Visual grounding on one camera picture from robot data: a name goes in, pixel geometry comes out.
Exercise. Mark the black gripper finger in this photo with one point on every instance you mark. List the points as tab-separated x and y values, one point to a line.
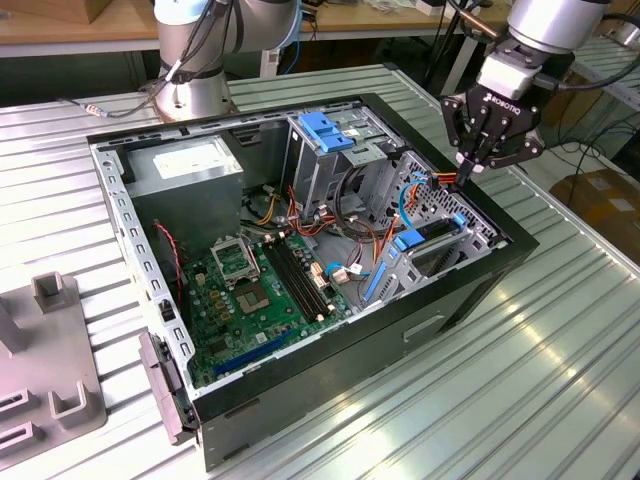
456	125
515	152

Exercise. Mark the hard disk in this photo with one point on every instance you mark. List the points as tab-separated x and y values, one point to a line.
407	240

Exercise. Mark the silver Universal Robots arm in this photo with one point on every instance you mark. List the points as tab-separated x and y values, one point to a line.
200	95

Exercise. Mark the perforated metal disk bay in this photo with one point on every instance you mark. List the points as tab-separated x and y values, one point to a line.
450	205

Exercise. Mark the cardboard box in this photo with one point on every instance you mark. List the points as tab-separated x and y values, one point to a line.
600	200

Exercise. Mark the long wooden desk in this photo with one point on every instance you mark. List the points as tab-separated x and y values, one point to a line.
390	20

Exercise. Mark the blue plastic drive latch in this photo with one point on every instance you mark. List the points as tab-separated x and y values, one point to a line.
325	135

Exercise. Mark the grey optical drive cage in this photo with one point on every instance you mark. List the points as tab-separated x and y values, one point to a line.
310	175

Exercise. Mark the black RAM slot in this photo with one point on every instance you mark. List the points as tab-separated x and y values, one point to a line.
300	280
286	280
293	280
306	280

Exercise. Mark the CPU socket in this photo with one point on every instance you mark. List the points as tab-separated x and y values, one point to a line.
252	300

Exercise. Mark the black open PC case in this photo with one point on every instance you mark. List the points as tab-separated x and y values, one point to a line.
325	370

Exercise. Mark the grey power supply unit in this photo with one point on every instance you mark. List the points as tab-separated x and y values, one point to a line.
185	200

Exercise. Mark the green motherboard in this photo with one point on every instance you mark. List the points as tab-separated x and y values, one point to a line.
250	330

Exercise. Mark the blue expansion slot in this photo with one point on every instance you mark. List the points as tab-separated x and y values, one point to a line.
250	356

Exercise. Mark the black case fan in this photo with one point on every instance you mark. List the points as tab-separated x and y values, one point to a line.
165	280

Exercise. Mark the grey parts rack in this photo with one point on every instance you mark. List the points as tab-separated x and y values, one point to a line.
50	350

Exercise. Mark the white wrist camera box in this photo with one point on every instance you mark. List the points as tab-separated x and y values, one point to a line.
505	75

